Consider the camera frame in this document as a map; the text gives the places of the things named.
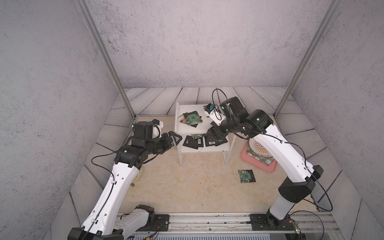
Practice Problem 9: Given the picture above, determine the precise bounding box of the yellow patterned bowl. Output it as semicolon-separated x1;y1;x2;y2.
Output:
131;170;142;187

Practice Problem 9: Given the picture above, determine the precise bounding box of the floral tea bag green label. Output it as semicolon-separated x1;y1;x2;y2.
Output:
238;170;256;183

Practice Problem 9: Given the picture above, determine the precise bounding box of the black tea bag left lower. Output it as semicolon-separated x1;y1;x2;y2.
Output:
183;136;204;150

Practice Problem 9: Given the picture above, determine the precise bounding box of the aluminium frame post right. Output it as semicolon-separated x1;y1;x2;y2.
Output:
273;0;342;118

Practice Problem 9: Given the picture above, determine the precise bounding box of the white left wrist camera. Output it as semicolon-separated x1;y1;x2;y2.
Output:
152;119;164;134

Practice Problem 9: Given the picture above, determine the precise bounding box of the aluminium frame post left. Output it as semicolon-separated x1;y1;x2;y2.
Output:
75;0;136;118

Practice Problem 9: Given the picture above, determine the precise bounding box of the black tea bag text back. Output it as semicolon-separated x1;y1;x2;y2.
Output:
204;135;217;147

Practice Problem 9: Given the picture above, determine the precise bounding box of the green label tea bag pile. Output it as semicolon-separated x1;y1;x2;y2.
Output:
178;111;203;128

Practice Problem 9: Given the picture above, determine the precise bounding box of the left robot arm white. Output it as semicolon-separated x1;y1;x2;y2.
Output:
68;119;183;240

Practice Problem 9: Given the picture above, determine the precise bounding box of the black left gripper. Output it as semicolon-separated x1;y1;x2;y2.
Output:
144;130;183;156

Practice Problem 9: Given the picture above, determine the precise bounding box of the aluminium frame post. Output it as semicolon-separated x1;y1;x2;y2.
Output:
75;0;136;118
273;0;342;118

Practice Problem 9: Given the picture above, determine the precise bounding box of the round printed plate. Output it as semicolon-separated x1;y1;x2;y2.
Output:
249;139;273;158

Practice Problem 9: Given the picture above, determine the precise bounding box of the white two-tier shelf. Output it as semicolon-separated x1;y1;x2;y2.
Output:
175;102;236;166

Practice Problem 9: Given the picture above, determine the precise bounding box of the jasmine tea bag floral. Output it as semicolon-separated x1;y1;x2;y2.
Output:
204;104;215;113

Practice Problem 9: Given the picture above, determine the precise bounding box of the green checked cloth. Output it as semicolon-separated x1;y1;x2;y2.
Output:
246;147;275;166

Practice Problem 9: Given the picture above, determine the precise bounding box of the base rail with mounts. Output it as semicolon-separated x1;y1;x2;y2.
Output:
129;211;344;240

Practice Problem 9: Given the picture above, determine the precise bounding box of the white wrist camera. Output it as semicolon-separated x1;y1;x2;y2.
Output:
204;104;231;126
152;119;164;134

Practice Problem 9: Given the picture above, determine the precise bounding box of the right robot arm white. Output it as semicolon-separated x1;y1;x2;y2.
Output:
204;97;324;228

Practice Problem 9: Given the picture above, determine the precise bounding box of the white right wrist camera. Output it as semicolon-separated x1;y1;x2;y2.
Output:
204;104;231;126

